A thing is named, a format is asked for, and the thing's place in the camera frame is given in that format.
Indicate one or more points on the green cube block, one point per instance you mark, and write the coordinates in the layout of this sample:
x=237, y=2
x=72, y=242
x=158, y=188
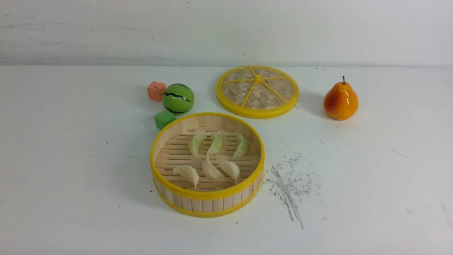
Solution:
x=164, y=118

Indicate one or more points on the bamboo steamer tray yellow rim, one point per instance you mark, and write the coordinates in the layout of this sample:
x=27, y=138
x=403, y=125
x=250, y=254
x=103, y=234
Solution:
x=212, y=198

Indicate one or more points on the orange cube block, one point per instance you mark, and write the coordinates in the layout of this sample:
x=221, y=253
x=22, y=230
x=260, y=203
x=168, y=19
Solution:
x=156, y=90

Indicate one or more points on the green toy watermelon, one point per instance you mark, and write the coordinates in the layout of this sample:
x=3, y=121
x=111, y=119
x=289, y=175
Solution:
x=178, y=99

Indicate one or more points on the white dumpling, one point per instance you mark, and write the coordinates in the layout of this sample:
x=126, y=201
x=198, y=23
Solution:
x=187, y=172
x=232, y=169
x=210, y=171

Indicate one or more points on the green dumpling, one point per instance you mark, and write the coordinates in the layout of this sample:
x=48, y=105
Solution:
x=196, y=142
x=216, y=144
x=242, y=146

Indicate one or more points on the orange toy pear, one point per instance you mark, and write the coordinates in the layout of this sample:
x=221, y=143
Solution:
x=341, y=101

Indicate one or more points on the woven steamer lid yellow rim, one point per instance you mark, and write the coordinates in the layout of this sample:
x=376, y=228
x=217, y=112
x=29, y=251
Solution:
x=257, y=91

